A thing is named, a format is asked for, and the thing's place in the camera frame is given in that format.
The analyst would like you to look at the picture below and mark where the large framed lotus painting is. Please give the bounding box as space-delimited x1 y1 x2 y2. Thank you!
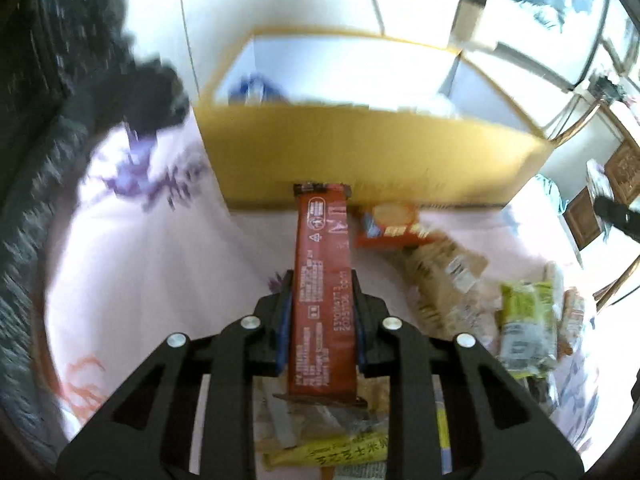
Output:
451 0 611 90

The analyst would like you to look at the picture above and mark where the lime green snack packet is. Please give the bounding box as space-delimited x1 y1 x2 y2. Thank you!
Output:
498 282 560 379

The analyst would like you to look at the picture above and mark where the blue snack packet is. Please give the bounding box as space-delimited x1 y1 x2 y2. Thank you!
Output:
228 74 288 105

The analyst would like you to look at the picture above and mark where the beige cookie snack packet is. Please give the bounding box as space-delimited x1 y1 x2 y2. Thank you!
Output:
401 236 488 339

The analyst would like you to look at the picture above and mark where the yellow stick snack packet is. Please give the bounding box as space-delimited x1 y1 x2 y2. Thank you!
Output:
262 431 388 470

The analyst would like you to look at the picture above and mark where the wooden armchair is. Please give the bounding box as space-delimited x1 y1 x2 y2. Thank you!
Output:
547 96 639 311

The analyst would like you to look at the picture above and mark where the pink floral tablecloth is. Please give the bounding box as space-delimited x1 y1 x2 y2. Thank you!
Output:
44 122 599 452

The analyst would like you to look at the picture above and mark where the red chocolate bar packet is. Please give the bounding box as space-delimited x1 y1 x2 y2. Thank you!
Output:
288 183 357 405

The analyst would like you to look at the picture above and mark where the red biscuit snack packet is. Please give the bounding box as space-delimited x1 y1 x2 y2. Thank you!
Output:
356 203 446 250

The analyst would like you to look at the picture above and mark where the yellow cardboard box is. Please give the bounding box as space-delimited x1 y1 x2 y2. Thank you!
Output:
194 27 554 209

